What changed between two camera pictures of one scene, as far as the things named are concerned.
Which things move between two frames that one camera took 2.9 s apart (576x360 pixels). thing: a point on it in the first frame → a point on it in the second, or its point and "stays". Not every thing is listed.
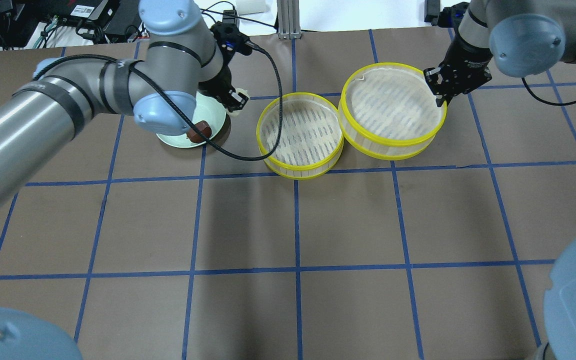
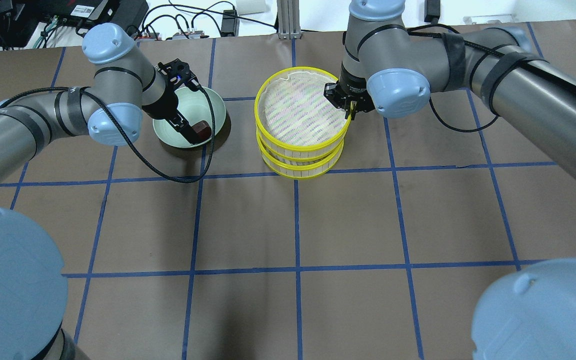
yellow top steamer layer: (389, 111) → (295, 122)
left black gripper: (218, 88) → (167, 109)
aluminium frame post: (289, 19) stays
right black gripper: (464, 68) → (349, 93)
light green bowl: (206, 109) stays
